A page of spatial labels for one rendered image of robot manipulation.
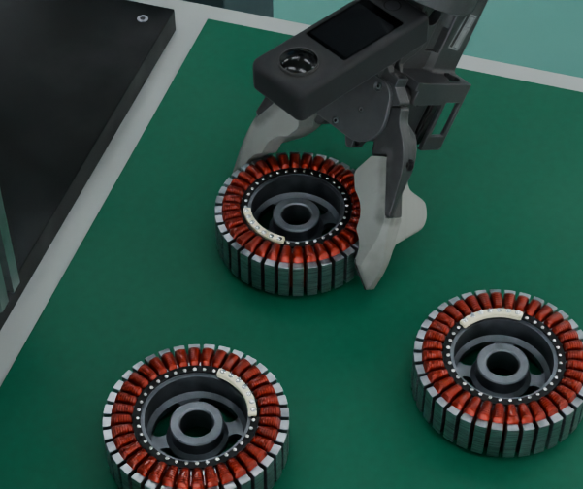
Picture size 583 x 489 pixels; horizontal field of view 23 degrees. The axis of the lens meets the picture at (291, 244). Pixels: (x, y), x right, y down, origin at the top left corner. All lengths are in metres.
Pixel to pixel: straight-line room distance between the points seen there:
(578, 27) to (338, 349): 1.55
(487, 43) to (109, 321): 1.50
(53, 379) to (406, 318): 0.24
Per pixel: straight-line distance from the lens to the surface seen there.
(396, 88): 0.91
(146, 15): 1.15
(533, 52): 2.36
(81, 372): 0.93
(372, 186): 0.93
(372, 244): 0.93
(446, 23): 0.95
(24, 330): 0.96
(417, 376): 0.88
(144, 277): 0.97
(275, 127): 0.98
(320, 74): 0.87
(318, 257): 0.93
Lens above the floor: 1.47
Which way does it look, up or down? 47 degrees down
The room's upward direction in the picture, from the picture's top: straight up
